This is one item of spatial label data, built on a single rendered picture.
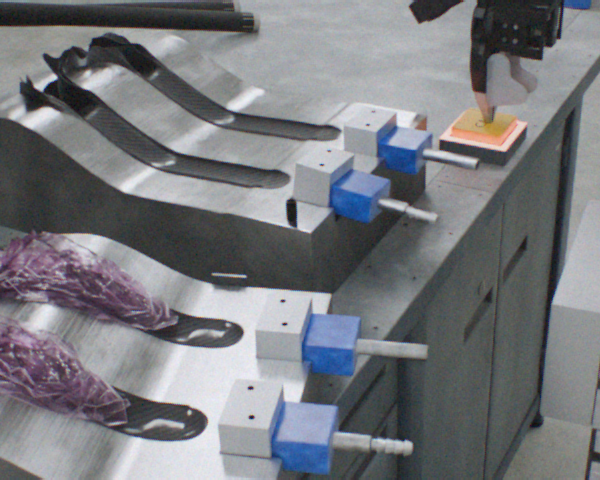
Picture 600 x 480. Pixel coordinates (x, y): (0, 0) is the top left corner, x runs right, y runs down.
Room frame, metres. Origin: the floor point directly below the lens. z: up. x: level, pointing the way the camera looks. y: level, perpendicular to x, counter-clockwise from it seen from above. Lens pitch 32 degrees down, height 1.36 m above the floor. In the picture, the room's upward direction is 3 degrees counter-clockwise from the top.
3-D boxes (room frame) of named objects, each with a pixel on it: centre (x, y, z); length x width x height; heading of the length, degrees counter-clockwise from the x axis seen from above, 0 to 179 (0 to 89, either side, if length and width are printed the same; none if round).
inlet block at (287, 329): (0.65, -0.03, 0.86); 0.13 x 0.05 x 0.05; 77
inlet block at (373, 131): (0.91, -0.12, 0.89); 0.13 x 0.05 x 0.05; 60
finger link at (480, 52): (1.07, -0.21, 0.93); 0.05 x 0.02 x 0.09; 150
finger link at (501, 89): (1.06, -0.24, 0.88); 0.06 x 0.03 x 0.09; 60
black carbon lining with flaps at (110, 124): (0.99, 0.13, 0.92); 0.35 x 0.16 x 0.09; 60
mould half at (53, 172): (1.00, 0.14, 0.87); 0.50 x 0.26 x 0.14; 60
